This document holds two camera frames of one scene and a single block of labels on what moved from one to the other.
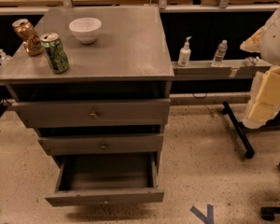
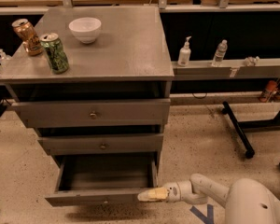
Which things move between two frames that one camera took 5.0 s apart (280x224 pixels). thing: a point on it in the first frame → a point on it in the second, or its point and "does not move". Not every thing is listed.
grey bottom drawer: x=90 y=178 does not move
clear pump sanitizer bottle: x=5 y=59 does not move
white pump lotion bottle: x=185 y=54 does not move
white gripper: x=276 y=40 → x=174 y=191
